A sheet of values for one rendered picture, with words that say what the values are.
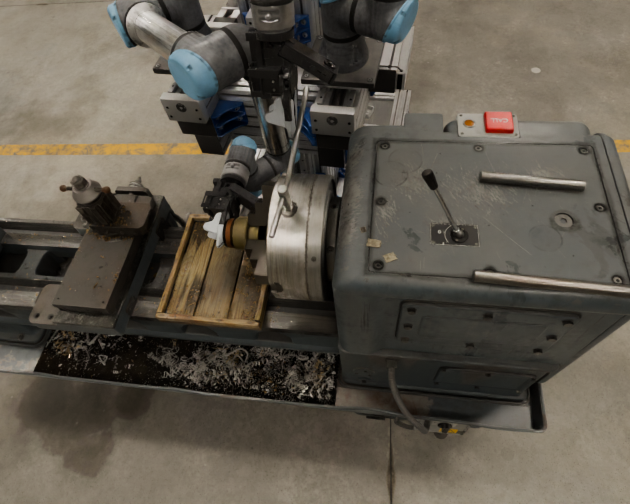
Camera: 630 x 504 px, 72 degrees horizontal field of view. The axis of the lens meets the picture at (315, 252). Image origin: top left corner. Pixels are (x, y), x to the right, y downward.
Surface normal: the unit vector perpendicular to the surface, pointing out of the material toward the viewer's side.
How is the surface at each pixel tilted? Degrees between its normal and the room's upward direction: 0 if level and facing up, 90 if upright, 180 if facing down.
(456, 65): 0
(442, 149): 0
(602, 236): 0
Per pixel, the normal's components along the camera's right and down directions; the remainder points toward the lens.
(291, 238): -0.14, 0.04
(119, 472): -0.09, -0.52
